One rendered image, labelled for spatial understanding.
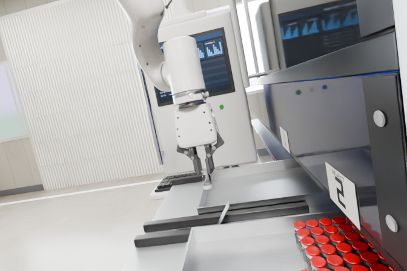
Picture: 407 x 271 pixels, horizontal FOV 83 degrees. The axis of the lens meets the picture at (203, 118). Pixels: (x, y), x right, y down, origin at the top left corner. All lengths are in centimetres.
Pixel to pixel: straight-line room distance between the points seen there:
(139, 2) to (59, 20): 431
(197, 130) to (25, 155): 507
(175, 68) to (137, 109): 352
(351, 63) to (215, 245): 42
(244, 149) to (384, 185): 94
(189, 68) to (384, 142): 41
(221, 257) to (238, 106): 78
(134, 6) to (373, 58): 44
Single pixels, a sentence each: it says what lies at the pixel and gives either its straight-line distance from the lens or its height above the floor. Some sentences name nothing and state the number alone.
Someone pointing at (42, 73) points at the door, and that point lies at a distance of 495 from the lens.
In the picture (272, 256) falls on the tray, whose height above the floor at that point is 88.
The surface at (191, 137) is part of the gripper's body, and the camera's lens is 56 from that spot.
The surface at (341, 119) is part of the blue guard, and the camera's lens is 33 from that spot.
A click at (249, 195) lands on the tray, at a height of 88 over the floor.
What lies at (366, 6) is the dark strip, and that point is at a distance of 27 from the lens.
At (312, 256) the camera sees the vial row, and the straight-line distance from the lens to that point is 43.
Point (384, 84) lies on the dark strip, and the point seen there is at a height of 117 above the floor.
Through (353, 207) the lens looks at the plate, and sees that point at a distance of 36.
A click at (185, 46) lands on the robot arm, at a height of 131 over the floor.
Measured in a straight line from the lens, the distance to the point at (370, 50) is 26.
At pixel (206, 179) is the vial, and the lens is 59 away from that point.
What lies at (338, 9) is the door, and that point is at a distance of 33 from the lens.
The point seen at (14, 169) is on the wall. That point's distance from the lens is 574.
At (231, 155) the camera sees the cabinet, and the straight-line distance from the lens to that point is 119.
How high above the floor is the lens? 119
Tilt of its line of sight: 6 degrees down
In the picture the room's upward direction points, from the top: 11 degrees counter-clockwise
